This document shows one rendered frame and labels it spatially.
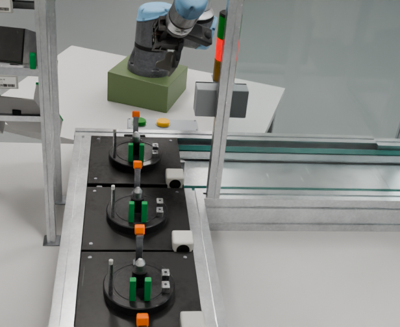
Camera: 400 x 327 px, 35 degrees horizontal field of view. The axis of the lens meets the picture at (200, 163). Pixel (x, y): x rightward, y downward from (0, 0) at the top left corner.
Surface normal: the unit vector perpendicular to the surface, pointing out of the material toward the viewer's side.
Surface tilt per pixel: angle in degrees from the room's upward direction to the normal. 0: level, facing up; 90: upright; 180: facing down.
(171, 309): 0
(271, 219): 90
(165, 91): 90
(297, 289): 0
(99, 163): 0
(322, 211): 90
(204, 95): 90
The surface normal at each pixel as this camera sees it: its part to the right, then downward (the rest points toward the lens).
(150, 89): -0.29, 0.48
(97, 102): 0.08, -0.85
